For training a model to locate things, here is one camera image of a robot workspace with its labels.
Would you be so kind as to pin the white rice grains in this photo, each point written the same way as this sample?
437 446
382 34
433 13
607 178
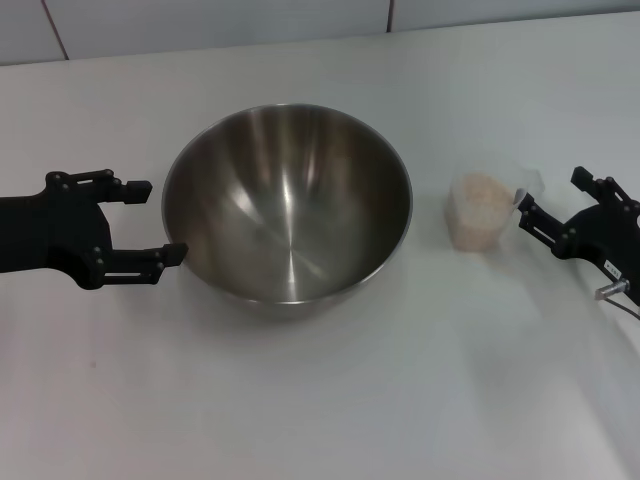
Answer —
477 210

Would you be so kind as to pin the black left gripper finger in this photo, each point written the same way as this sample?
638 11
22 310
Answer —
100 185
135 262

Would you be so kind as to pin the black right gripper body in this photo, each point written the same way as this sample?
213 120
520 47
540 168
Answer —
605 240

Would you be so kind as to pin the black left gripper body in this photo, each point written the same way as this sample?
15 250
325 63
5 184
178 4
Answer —
45 230

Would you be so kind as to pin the clear plastic measuring cup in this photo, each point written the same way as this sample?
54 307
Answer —
530 182

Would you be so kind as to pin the silver right wrist connector plug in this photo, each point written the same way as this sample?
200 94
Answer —
612 289

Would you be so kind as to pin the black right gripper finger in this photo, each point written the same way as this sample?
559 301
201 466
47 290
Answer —
607 187
545 225

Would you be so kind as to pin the stainless steel mixing bowl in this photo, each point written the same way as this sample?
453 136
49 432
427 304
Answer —
285 210

